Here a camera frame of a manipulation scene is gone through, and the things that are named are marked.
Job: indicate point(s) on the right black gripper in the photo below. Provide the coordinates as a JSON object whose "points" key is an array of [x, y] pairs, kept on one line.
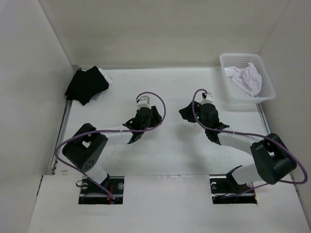
{"points": [[187, 113]]}

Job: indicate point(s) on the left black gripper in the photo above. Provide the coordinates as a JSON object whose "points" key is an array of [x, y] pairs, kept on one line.
{"points": [[155, 117]]}

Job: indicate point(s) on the white tank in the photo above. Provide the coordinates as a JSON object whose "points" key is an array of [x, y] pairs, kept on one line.
{"points": [[248, 78], [107, 78]]}

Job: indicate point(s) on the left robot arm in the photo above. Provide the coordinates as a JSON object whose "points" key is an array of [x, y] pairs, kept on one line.
{"points": [[85, 151]]}

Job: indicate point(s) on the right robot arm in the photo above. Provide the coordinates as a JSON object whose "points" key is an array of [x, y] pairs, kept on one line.
{"points": [[270, 164]]}

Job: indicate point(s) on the folded white tank top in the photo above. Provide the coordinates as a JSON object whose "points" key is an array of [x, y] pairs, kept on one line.
{"points": [[107, 78]]}

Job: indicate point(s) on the white plastic basket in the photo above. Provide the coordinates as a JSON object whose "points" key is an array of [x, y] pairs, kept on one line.
{"points": [[235, 94]]}

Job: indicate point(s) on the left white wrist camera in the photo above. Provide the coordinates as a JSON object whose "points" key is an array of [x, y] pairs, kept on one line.
{"points": [[143, 102]]}

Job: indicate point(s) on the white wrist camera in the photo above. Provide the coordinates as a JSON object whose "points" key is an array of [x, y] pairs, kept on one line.
{"points": [[207, 96], [143, 102]]}

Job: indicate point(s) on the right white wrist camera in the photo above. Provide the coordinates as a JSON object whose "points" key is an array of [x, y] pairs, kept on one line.
{"points": [[207, 96]]}

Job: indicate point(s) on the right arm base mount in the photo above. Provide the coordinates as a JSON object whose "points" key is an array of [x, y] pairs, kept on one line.
{"points": [[224, 191]]}

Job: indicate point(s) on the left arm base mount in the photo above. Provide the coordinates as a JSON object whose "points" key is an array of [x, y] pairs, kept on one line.
{"points": [[91, 194]]}

